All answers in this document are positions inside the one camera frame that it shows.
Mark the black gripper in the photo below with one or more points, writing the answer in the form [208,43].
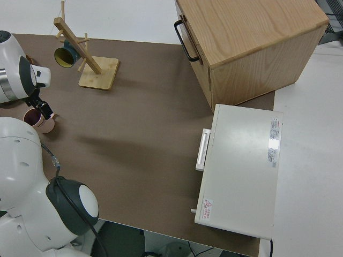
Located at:
[33,97]

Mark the pink mug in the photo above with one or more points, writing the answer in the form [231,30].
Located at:
[45,128]

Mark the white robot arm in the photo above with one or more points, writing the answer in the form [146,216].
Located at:
[18,166]

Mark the dark blue mug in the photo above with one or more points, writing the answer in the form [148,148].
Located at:
[72,52]

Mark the wooden mug tree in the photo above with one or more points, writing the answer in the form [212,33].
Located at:
[99,77]

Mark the brown table mat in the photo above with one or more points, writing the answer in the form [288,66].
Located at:
[147,120]

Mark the white toaster oven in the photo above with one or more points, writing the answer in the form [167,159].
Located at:
[241,166]

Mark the wooden cabinet box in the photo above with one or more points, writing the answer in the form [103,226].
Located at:
[254,26]

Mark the black mesh panel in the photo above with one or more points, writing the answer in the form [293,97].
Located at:
[333,24]

